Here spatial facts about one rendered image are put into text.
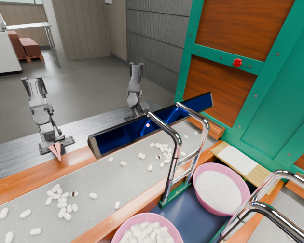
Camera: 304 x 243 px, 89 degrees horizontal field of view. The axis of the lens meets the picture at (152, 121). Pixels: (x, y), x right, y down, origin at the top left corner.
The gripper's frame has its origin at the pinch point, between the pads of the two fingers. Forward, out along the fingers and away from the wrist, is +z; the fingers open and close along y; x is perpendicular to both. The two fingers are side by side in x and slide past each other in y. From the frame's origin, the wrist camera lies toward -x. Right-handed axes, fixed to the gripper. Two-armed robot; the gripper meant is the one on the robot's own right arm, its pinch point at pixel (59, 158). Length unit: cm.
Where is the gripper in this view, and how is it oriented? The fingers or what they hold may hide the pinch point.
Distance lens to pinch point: 82.7
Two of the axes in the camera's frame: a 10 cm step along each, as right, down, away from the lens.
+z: 4.1, 9.1, -0.8
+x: -4.5, 2.8, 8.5
